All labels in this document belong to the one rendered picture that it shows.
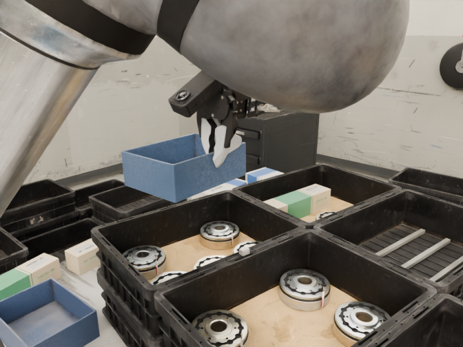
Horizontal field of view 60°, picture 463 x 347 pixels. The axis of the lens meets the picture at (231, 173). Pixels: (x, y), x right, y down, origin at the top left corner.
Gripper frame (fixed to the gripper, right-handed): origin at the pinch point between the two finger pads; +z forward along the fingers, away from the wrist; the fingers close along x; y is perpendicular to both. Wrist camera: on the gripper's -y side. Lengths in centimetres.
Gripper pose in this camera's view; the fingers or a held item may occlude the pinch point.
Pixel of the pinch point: (212, 160)
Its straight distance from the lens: 76.2
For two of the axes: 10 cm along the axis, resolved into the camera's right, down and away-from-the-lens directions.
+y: 6.8, -2.4, 6.9
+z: -0.9, 9.1, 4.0
